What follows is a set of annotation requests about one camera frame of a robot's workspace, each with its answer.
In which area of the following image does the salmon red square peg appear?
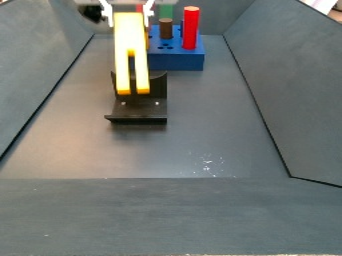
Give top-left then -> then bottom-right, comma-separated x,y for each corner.
135,4 -> 143,13

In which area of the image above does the blue peg board base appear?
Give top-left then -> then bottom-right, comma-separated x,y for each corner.
147,25 -> 206,71

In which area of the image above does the yellow double-square forked block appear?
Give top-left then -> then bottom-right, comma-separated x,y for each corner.
113,12 -> 149,95

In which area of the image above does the black curved holder bracket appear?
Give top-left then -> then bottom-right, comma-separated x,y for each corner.
104,71 -> 167,124

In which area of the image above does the red hexagonal peg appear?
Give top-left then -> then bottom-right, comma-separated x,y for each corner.
181,6 -> 200,50

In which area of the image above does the green cylinder peg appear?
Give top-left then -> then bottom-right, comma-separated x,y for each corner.
159,4 -> 173,19

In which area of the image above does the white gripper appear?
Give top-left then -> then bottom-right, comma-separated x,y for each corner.
72,0 -> 179,28

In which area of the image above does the brown cylinder peg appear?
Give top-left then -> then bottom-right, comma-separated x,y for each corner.
159,18 -> 172,39

